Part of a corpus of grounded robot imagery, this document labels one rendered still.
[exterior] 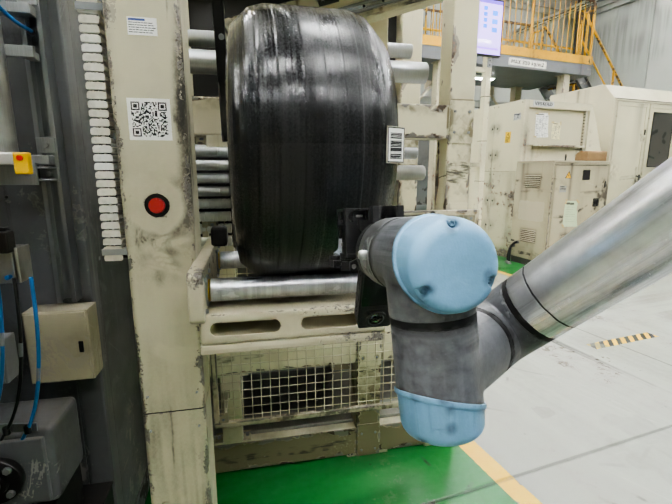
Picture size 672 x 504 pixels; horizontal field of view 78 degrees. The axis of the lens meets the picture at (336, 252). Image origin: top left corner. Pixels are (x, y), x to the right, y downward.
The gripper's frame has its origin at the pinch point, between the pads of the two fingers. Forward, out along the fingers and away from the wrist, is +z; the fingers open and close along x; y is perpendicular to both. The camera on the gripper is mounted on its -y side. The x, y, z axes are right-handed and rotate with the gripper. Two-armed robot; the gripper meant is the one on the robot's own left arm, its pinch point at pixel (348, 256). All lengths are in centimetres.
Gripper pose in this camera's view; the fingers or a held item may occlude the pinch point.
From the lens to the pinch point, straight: 65.0
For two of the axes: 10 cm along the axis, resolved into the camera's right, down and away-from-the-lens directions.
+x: -9.8, 0.4, -2.0
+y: -0.3, -10.0, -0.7
